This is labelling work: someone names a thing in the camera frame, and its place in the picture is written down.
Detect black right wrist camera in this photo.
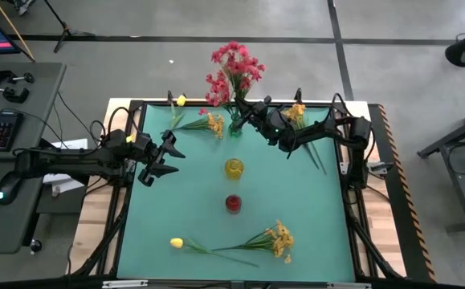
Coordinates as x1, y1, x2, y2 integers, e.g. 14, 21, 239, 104
266, 116, 288, 140

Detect black desk clamp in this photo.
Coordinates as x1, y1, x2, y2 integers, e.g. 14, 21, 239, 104
0, 68, 35, 85
0, 83, 31, 104

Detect black tripod stand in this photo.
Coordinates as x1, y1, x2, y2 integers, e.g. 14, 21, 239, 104
43, 0, 96, 54

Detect yellow glass vase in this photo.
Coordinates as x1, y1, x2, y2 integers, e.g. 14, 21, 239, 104
224, 157, 245, 181

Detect green glass vase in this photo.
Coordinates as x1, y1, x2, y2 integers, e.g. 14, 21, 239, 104
228, 111, 244, 138

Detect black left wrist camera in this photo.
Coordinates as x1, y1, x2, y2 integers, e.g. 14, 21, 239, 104
133, 138, 155, 161

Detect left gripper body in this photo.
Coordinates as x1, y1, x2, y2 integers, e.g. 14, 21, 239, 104
127, 134, 164, 172

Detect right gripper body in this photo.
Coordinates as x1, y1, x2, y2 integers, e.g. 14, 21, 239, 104
255, 106, 297, 153

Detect orange artificial flower bunch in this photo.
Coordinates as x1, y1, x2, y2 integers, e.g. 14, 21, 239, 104
282, 103, 320, 170
211, 219, 296, 265
161, 112, 226, 140

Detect black computer mouse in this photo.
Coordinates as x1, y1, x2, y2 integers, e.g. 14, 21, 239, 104
0, 171, 23, 206

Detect black metal table frame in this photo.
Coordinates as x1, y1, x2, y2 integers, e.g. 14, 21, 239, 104
67, 98, 408, 289

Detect wooden stick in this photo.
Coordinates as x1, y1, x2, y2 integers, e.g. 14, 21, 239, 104
0, 0, 36, 63

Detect teal table mat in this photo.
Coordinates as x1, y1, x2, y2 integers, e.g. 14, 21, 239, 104
116, 104, 357, 283

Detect grey side desk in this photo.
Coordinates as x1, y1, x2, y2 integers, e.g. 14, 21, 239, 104
0, 62, 67, 254

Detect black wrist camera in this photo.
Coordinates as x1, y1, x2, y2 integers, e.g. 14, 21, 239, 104
266, 116, 288, 140
133, 138, 155, 161

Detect red ribbed glass vase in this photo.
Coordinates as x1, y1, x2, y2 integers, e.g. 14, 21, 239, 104
225, 194, 243, 214

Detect white paper sheets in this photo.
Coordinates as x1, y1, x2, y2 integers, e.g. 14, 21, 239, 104
43, 138, 89, 197

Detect silver metal bracket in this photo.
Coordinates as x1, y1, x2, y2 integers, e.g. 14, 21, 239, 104
328, 282, 372, 289
102, 279, 149, 289

